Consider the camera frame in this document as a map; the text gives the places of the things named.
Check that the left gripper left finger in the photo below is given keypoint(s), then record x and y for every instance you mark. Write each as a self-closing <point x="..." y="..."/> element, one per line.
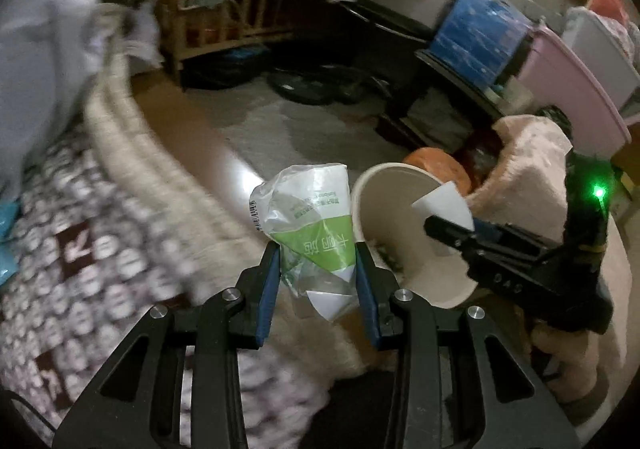
<point x="134" y="400"/>

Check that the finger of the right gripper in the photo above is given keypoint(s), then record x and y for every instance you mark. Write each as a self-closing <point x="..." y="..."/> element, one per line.
<point x="452" y="235"/>
<point x="509" y="235"/>

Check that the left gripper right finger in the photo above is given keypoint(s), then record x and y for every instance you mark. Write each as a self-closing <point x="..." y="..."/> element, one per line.
<point x="501" y="401"/>

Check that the green white plastic wrapper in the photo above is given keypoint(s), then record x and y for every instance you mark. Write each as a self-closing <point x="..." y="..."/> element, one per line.
<point x="307" y="211"/>

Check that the white trash bucket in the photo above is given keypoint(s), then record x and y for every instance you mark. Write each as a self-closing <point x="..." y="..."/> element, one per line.
<point x="384" y="220"/>

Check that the pink fleece sleeve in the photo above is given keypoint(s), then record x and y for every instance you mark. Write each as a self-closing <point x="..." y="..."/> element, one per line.
<point x="526" y="189"/>

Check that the orange plastic stool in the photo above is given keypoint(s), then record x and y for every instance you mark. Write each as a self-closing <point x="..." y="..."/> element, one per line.
<point x="442" y="166"/>

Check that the pink storage bin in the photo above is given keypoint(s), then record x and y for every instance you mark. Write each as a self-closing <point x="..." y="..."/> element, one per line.
<point x="556" y="76"/>

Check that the blue storage box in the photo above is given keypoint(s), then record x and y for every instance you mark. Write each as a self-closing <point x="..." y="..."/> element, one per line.
<point x="478" y="38"/>

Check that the cream fleece blanket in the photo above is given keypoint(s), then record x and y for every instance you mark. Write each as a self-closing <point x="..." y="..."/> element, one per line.
<point x="165" y="178"/>

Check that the wooden baby crib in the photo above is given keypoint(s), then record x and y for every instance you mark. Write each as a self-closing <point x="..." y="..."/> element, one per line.
<point x="230" y="13"/>

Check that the light blue duvet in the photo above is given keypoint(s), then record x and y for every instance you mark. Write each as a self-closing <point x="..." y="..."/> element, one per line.
<point x="50" y="51"/>

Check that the wooden bed frame edge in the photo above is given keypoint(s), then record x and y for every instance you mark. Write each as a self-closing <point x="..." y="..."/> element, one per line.
<point x="185" y="131"/>

